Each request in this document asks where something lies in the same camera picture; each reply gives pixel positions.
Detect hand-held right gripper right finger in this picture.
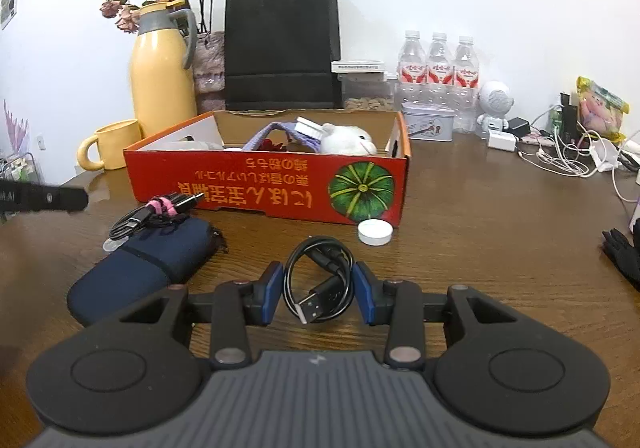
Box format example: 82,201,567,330
352,262,531,369

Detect small black box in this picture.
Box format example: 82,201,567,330
559,92,578,134

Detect navy blue zip case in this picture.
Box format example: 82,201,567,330
66,217,228,329

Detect pink fuzzy vase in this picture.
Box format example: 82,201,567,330
192,31,227,115

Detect flat white card box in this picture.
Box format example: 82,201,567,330
331,59,386,74

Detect clear water bottle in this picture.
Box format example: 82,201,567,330
397,30,427,104
452,35,481,134
426,31,453,104

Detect silver metal tin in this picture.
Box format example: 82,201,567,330
400,101,456,142

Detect black cable with pink tie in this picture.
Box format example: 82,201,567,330
109,193,206,241

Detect black gloves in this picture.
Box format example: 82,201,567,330
601,228,640,291

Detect white bottle cap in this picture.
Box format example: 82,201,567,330
357,219,393,245

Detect black paper bag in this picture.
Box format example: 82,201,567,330
223,0,343,112

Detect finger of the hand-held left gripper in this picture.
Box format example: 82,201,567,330
30,184,90,213

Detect purple fabric pouch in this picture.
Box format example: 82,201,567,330
241,123,321,154

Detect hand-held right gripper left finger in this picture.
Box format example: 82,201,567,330
107,262,285,368

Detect clear container of seeds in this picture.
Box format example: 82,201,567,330
336,70,396,111

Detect yellow mug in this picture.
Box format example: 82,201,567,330
76,119,143,172

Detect black USB cable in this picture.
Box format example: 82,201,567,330
282,236,357,325

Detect tangle of white cables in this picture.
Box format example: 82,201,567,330
517,103,640,204

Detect purple feather decoration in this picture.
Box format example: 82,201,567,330
2,98,31,156

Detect white crumpled cloth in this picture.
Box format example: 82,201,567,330
165,139,226,151

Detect metal wire rack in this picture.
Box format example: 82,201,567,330
0,153,38,184

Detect yellow green snack packet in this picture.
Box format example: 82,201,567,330
575,76,629,144

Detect white and yellow plush toy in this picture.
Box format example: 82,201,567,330
320,123,378,155

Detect white charger block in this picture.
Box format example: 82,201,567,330
487,130,517,152

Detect yellow thermos jug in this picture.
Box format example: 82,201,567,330
129,0,199,138

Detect white robot speaker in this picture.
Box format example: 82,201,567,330
475,80,512,134

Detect red cardboard box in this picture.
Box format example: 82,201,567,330
123,109,412,227

